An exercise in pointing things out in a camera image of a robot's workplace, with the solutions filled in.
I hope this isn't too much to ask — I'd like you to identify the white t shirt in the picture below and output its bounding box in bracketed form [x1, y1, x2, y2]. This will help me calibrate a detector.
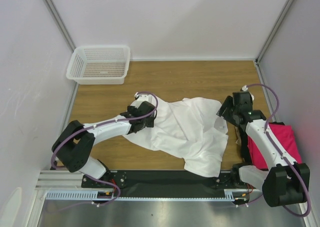
[124, 97, 229, 178]

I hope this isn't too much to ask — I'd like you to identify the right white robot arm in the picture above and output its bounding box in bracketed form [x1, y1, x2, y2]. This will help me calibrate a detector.
[217, 91, 311, 207]

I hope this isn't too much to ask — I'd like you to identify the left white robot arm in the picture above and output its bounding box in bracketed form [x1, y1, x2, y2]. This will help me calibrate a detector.
[51, 100, 158, 187]

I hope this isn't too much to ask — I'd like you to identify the folded black t shirt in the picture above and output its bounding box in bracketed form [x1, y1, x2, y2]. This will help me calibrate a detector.
[235, 122, 291, 170]

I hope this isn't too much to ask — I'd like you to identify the folded pink t shirt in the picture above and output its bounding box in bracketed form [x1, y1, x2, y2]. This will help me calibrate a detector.
[247, 122, 302, 170]

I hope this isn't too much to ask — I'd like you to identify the white plastic basket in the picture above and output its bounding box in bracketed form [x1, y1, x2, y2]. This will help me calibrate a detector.
[66, 45, 131, 85]

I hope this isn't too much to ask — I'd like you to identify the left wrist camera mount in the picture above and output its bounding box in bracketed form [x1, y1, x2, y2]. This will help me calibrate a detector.
[131, 92, 156, 108]

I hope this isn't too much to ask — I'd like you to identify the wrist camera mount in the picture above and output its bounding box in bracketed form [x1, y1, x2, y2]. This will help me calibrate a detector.
[131, 92, 156, 108]
[240, 85, 255, 101]

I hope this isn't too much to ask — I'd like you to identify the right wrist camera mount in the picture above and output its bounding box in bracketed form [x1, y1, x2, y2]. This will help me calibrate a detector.
[240, 85, 255, 101]

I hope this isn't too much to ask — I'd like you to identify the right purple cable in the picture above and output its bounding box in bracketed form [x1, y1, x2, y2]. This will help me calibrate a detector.
[233, 83, 312, 218]

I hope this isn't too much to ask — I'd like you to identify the right corner aluminium post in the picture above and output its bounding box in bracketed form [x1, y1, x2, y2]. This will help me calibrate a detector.
[255, 0, 295, 65]

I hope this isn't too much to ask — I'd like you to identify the corner aluminium post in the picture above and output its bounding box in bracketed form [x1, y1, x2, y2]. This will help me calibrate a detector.
[43, 0, 76, 52]
[255, 0, 295, 65]

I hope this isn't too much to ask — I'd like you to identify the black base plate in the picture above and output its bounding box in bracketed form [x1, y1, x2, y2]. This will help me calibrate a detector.
[82, 169, 261, 199]

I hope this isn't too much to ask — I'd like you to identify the aluminium frame rail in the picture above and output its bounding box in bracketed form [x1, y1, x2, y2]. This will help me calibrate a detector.
[36, 164, 265, 205]

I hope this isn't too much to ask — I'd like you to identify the left corner aluminium post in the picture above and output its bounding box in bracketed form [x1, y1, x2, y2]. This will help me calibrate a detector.
[43, 0, 76, 52]

